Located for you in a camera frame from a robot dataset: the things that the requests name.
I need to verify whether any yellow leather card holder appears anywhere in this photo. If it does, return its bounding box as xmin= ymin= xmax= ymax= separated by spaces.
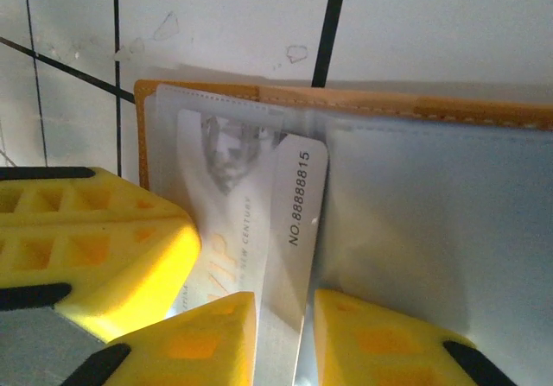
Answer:
xmin=133 ymin=79 xmax=553 ymax=386

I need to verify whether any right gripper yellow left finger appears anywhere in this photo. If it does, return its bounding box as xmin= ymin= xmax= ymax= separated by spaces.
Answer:
xmin=55 ymin=291 xmax=257 ymax=386

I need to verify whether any white VIP card 88888815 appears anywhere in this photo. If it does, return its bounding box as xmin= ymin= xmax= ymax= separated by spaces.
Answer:
xmin=166 ymin=108 xmax=332 ymax=386

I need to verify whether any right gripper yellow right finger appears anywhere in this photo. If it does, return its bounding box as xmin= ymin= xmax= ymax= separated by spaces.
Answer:
xmin=313 ymin=288 xmax=519 ymax=386

